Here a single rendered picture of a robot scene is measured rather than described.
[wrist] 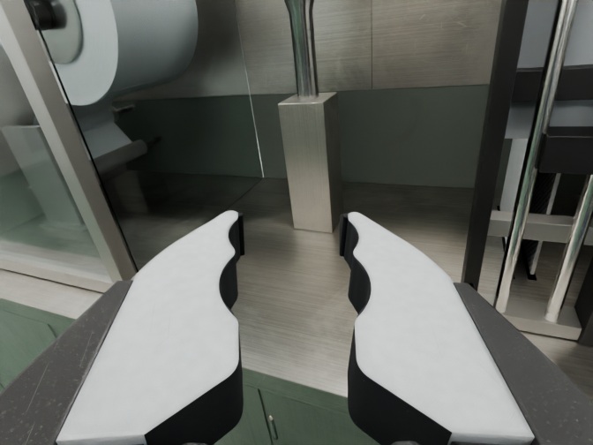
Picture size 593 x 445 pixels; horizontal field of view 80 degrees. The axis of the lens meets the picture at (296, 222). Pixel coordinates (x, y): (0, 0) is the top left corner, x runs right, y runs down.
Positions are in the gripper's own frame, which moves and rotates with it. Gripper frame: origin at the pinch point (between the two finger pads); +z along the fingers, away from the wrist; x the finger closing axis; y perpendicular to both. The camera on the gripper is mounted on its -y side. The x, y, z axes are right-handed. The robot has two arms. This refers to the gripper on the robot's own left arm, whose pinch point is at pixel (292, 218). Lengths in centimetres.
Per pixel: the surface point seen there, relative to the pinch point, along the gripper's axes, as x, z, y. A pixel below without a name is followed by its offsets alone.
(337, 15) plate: 11, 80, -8
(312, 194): 5, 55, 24
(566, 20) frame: 24.5, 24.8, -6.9
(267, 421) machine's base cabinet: -3, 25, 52
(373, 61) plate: 19, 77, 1
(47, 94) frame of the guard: -32, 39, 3
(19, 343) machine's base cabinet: -63, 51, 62
